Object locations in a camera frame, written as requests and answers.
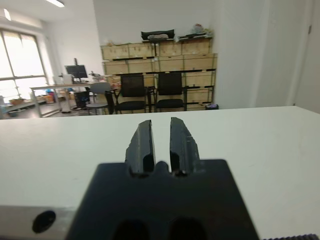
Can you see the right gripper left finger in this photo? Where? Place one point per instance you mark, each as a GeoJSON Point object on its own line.
{"type": "Point", "coordinates": [138, 150]}

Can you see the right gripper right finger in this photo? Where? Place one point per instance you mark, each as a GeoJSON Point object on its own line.
{"type": "Point", "coordinates": [183, 150]}

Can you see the white desktop box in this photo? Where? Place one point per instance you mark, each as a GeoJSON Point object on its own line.
{"type": "Point", "coordinates": [67, 78]}

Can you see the open cardboard box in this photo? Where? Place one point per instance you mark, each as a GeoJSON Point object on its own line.
{"type": "Point", "coordinates": [17, 101]}

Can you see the small floor bin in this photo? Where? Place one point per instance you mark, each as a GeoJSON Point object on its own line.
{"type": "Point", "coordinates": [212, 106]}

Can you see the plywood crate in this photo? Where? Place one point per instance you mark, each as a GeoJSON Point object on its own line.
{"type": "Point", "coordinates": [115, 52]}
{"type": "Point", "coordinates": [197, 46]}
{"type": "Point", "coordinates": [200, 78]}
{"type": "Point", "coordinates": [115, 67]}
{"type": "Point", "coordinates": [112, 78]}
{"type": "Point", "coordinates": [171, 63]}
{"type": "Point", "coordinates": [141, 50]}
{"type": "Point", "coordinates": [200, 95]}
{"type": "Point", "coordinates": [200, 62]}
{"type": "Point", "coordinates": [141, 65]}
{"type": "Point", "coordinates": [170, 48]}

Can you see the black mesh chair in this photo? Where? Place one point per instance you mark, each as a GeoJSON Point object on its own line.
{"type": "Point", "coordinates": [132, 85]}
{"type": "Point", "coordinates": [170, 83]}

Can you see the grey round-seat chair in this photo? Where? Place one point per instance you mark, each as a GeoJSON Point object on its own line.
{"type": "Point", "coordinates": [100, 88]}

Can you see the black PC tower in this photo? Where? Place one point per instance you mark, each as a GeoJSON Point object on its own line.
{"type": "Point", "coordinates": [81, 100]}

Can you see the black computer monitor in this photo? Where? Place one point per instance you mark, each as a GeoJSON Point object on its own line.
{"type": "Point", "coordinates": [76, 71]}

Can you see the black monitor stand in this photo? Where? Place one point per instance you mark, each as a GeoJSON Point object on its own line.
{"type": "Point", "coordinates": [75, 61]}

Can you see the white bag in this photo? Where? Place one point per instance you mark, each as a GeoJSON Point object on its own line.
{"type": "Point", "coordinates": [110, 43]}

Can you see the flat black boards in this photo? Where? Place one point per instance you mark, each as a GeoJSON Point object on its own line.
{"type": "Point", "coordinates": [195, 36]}

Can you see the grey cloth bundle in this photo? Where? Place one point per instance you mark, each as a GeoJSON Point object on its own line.
{"type": "Point", "coordinates": [157, 37]}

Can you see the white office desk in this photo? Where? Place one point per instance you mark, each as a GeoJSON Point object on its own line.
{"type": "Point", "coordinates": [40, 88]}

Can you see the crumpled plastic bag pile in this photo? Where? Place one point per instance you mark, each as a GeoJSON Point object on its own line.
{"type": "Point", "coordinates": [198, 28]}

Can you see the large window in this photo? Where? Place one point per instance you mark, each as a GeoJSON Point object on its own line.
{"type": "Point", "coordinates": [25, 57]}

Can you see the ceiling light strip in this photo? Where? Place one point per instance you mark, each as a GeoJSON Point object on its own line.
{"type": "Point", "coordinates": [7, 15]}
{"type": "Point", "coordinates": [56, 2]}

